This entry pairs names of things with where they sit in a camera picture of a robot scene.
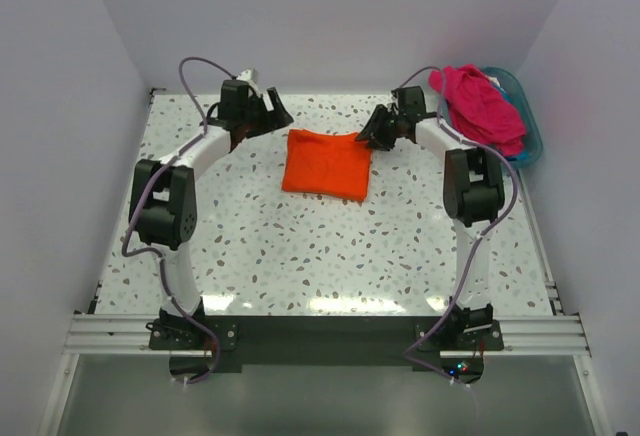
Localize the orange t shirt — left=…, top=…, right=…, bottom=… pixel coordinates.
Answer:
left=281, top=129, right=372, bottom=202

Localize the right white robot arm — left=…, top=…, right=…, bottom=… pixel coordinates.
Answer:
left=356, top=86, right=505, bottom=333

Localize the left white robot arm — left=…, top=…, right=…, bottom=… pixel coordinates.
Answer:
left=121, top=75, right=294, bottom=320

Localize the pink t shirt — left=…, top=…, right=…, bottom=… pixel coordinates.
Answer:
left=428, top=64, right=527, bottom=158

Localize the teal plastic basket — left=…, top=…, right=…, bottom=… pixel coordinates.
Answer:
left=480, top=66, right=544, bottom=170

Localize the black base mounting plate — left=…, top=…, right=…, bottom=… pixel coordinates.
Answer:
left=146, top=312, right=505, bottom=383

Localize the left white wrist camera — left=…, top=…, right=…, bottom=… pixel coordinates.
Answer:
left=236, top=68, right=260, bottom=93

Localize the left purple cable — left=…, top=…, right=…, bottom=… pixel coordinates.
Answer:
left=121, top=56, right=239, bottom=386

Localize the purple cable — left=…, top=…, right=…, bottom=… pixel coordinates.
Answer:
left=392, top=66, right=521, bottom=382
left=121, top=56, right=239, bottom=386

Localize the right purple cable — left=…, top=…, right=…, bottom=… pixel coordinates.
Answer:
left=392, top=66, right=521, bottom=382

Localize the aluminium rail frame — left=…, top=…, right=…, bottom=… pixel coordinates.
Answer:
left=37, top=170, right=614, bottom=436

